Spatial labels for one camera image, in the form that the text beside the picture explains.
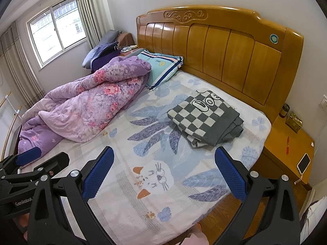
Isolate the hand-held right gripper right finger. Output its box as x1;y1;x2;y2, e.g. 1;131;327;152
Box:
215;147;301;245

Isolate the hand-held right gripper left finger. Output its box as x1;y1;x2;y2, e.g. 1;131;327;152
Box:
27;146;115;245

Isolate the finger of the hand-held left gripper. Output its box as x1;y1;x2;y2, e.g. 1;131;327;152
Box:
0;147;43;177
10;152;70;182

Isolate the grey white checkered cardigan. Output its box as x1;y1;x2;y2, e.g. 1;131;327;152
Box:
167;89;245;147

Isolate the person's left hand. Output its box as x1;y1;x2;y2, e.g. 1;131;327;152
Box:
17;213;28;241

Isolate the wooden nightstand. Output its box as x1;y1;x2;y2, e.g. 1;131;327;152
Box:
263;112;316;185

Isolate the purple floral quilt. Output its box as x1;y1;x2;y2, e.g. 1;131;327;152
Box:
18;56;153;159

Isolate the person's pink clothing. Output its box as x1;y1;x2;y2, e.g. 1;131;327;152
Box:
183;223;209;245

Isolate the smartphone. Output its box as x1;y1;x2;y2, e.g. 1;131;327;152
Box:
296;153;311;175

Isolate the gold box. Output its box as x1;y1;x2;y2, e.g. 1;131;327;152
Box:
285;111;304;133

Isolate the dark jar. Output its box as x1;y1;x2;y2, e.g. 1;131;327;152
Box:
279;103;291;118

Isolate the beige striped curtain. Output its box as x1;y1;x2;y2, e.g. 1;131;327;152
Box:
0;26;47;108
75;0;114;49

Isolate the white and dark garment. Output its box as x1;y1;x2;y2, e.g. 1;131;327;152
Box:
299;199;327;245

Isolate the dark purple blanket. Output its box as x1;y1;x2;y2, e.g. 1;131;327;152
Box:
91;43;121;72

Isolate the teal striped pillow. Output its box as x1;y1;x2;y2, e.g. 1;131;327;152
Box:
137;50;184;90

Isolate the grey blue pillow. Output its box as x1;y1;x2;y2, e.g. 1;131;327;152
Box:
82;29;121;68

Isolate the barred window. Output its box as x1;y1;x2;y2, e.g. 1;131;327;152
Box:
25;0;89;66

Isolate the cluttered small nightstand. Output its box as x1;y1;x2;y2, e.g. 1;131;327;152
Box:
120;45;139;55

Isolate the brown cloth covered chair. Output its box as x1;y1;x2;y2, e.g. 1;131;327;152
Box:
119;32;136;52

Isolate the wooden wall rail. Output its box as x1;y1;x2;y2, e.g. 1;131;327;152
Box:
0;91;12;108
1;106;23;159

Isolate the white rail post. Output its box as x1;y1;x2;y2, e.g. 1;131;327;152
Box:
4;95;20;114

